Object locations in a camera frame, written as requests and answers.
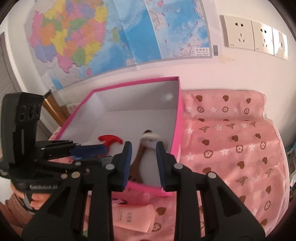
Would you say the brown wooden massage claw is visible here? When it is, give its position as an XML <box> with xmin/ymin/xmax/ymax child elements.
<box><xmin>128</xmin><ymin>141</ymin><xmax>147</xmax><ymax>184</ymax></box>

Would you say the red plastic corkscrew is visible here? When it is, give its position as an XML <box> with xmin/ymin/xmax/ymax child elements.
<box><xmin>98</xmin><ymin>135</ymin><xmax>123</xmax><ymax>149</ymax></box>

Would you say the white tape roll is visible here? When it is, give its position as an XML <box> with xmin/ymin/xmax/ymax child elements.
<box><xmin>138</xmin><ymin>130</ymin><xmax>160</xmax><ymax>187</ymax></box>

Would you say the pink cream tube white cap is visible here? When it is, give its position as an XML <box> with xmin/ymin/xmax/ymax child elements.
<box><xmin>112</xmin><ymin>204</ymin><xmax>156</xmax><ymax>233</ymax></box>

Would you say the person left hand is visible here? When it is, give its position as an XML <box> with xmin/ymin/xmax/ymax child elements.
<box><xmin>11</xmin><ymin>183</ymin><xmax>52</xmax><ymax>210</ymax></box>

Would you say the bronze travel mug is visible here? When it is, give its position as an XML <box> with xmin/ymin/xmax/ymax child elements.
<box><xmin>43</xmin><ymin>90</ymin><xmax>70</xmax><ymax>126</ymax></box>

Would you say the grey cabinet door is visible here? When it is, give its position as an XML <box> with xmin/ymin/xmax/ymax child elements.
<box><xmin>0</xmin><ymin>33</ymin><xmax>21</xmax><ymax>101</ymax></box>

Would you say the pink cardboard box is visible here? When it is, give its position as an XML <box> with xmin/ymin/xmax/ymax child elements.
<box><xmin>48</xmin><ymin>76</ymin><xmax>184</xmax><ymax>197</ymax></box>

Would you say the colourful wall map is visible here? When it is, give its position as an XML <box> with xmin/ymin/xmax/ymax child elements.
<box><xmin>24</xmin><ymin>1</ymin><xmax>220</xmax><ymax>91</ymax></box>

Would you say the white wall socket panel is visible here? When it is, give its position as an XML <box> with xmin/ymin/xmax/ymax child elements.
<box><xmin>221</xmin><ymin>15</ymin><xmax>288</xmax><ymax>60</ymax></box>

